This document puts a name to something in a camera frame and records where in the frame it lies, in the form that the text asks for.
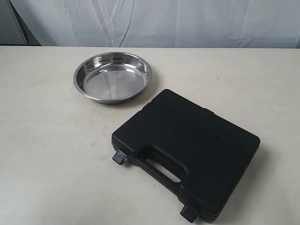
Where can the round stainless steel pan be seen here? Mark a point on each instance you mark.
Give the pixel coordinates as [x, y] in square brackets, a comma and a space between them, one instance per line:
[112, 77]

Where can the black plastic tool case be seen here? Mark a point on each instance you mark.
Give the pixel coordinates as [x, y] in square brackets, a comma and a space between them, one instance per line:
[197, 155]

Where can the white wrinkled backdrop cloth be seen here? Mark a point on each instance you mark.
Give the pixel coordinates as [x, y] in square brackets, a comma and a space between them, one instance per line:
[163, 23]

